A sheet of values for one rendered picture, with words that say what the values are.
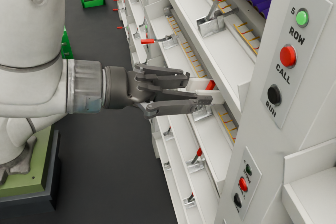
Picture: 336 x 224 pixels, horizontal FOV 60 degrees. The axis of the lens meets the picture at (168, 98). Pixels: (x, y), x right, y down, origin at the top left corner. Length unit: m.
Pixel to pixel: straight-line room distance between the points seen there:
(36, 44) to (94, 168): 1.13
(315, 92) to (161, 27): 0.70
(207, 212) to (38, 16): 0.54
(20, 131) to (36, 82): 0.73
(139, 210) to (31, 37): 1.06
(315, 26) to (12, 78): 0.36
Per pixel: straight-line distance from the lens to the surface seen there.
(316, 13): 0.23
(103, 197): 1.39
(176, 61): 0.76
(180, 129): 0.85
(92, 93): 0.47
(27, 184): 1.21
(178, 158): 1.03
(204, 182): 0.75
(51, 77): 0.45
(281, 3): 0.27
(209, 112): 0.61
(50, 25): 0.39
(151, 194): 1.37
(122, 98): 0.49
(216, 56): 0.44
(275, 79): 0.28
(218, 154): 0.56
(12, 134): 1.15
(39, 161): 1.26
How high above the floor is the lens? 1.21
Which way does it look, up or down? 44 degrees down
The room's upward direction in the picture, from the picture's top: straight up
